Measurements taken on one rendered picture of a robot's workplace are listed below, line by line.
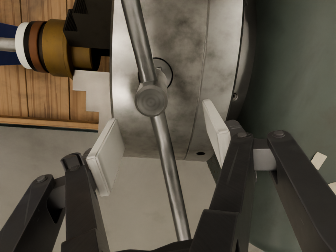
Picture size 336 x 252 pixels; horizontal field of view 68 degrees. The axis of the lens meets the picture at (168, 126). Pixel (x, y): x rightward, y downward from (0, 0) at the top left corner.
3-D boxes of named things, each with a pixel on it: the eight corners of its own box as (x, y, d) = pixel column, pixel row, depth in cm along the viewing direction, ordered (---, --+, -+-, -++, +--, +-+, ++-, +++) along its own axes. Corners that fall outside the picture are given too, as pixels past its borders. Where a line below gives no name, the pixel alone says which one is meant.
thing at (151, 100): (144, 62, 27) (130, 89, 16) (164, 58, 26) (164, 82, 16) (149, 82, 27) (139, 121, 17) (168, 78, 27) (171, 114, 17)
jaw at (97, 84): (148, 75, 37) (143, 153, 38) (149, 77, 41) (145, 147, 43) (72, 69, 36) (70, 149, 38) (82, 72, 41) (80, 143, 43)
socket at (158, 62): (137, 58, 26) (134, 62, 24) (168, 52, 26) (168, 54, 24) (145, 88, 28) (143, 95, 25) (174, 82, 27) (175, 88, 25)
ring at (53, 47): (87, 14, 33) (16, 8, 32) (88, 85, 35) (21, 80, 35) (103, 24, 42) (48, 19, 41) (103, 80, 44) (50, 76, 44)
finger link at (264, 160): (238, 156, 13) (295, 145, 13) (219, 121, 18) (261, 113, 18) (241, 179, 14) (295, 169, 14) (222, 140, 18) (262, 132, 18)
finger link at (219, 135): (217, 133, 15) (230, 131, 14) (201, 100, 21) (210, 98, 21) (223, 176, 16) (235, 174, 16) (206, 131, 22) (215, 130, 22)
